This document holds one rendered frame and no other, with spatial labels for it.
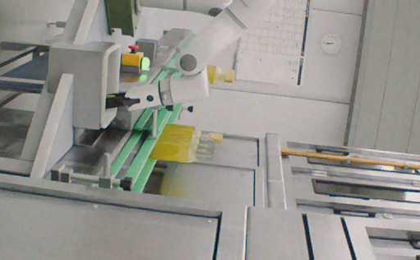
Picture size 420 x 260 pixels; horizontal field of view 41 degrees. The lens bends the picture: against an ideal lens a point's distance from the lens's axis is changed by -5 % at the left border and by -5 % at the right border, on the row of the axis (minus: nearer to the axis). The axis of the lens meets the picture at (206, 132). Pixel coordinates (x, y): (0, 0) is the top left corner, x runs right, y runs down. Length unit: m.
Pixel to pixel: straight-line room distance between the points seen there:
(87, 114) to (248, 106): 6.38
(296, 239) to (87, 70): 0.92
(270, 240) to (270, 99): 7.09
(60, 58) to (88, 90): 0.12
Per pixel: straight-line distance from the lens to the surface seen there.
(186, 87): 1.64
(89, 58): 1.63
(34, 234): 0.87
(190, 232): 0.90
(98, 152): 1.65
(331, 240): 0.91
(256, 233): 0.89
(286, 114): 8.00
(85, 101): 1.66
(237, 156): 2.38
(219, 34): 1.59
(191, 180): 2.01
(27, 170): 1.55
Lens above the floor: 1.21
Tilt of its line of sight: 3 degrees down
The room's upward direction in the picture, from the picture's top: 96 degrees clockwise
